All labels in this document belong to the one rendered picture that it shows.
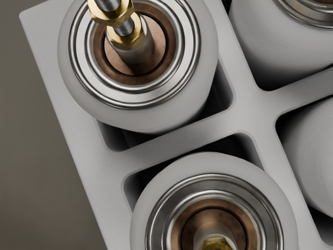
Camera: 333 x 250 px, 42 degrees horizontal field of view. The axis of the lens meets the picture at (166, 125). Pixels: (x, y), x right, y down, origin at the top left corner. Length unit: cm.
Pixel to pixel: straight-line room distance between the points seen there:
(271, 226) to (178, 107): 8
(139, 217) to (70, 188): 27
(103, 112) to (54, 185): 28
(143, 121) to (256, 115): 10
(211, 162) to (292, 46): 8
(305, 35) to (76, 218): 35
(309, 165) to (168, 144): 10
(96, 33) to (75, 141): 10
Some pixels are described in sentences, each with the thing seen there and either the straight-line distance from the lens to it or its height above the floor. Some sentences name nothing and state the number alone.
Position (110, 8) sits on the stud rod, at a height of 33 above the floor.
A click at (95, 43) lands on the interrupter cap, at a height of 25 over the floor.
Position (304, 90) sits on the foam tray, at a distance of 33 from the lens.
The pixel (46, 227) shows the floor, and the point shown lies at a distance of 53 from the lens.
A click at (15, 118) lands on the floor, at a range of 54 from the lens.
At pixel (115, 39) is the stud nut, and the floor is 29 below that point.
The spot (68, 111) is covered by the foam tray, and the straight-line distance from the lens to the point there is 33.
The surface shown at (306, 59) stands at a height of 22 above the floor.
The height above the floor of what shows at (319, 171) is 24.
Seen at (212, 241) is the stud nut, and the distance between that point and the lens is 21.
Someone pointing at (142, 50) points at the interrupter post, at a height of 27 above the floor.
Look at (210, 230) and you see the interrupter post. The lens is 22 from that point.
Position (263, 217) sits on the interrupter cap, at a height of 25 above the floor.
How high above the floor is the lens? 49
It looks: 85 degrees down
